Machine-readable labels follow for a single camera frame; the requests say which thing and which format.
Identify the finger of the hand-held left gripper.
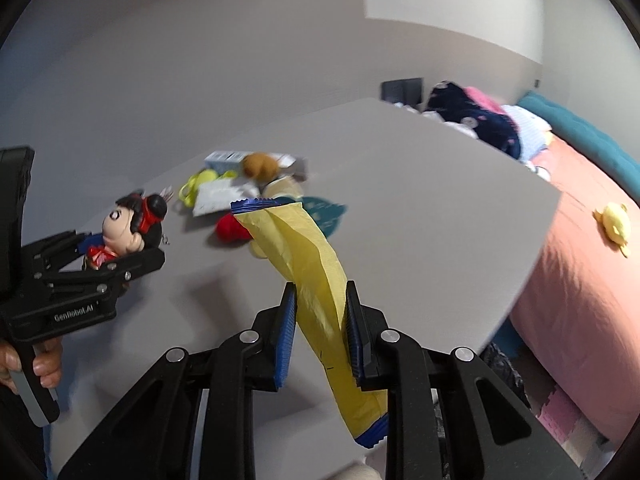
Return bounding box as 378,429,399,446
45,247,166,306
20,229,108,273

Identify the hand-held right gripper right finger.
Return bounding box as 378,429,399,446
344,281,586,480

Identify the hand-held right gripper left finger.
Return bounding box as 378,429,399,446
57,282,298,480

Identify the black-haired red doll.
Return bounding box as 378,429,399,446
85,191,168,271

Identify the yellow snack wrapper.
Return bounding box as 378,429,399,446
231,199,391,450

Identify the white and blue carton box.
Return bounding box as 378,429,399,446
205,151,308,181

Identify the black plastic bag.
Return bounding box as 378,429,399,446
480,342,531,411

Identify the person's left hand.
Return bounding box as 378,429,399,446
0,338,63,391

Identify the red plush item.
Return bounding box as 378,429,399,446
215,212,253,244

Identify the yellow-green plastic item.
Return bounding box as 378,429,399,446
179,170,238,207

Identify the teal paper fan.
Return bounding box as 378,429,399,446
300,196,348,238

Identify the beige round item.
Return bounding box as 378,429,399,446
262,176,303,200

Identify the brown plush toy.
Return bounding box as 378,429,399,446
243,152,280,180

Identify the pink bed sheet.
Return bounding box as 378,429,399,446
510,135,640,448

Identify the pastel foam floor mat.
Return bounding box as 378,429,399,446
537,390,626,466

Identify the white crumpled cloth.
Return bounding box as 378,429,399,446
394,101,481,139

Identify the navy printed blanket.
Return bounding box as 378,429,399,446
425,80,521,161

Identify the black chair back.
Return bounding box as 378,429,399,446
381,78,425,106

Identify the pink cloth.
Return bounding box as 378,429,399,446
462,86,506,116

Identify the white striped pillow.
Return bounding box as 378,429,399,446
502,105,553,162

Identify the yellow plush toy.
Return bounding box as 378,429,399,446
592,202,632,259

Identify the teal long cushion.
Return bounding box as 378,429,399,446
517,91,640,206

